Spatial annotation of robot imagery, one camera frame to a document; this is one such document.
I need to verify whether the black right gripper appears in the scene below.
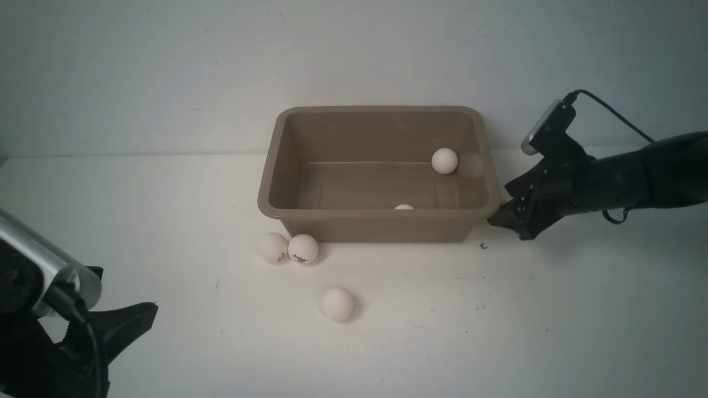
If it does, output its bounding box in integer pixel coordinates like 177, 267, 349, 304
486, 156, 601, 241

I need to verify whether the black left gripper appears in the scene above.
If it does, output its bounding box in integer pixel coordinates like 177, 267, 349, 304
2, 302, 159, 397

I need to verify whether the white ball table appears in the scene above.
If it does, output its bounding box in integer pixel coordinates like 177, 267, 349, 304
320, 287, 356, 322

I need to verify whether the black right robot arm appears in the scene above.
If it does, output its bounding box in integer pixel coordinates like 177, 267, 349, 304
488, 132, 707, 241

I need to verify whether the white ball plain left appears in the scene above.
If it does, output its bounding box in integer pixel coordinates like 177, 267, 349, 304
256, 233, 289, 264

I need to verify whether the tan plastic bin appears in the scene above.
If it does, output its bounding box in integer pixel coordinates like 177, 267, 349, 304
258, 106, 502, 243

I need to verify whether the white ball with logo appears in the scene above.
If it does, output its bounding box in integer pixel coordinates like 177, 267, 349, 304
288, 234, 319, 264

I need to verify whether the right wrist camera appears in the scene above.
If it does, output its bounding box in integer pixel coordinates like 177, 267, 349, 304
520, 99, 587, 164

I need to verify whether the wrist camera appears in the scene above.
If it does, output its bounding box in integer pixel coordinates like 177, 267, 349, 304
520, 99, 587, 164
1, 210, 103, 317

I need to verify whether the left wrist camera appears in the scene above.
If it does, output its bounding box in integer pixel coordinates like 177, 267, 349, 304
1, 210, 103, 317

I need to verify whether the right camera cable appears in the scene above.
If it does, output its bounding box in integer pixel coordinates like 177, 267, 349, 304
563, 90, 656, 224

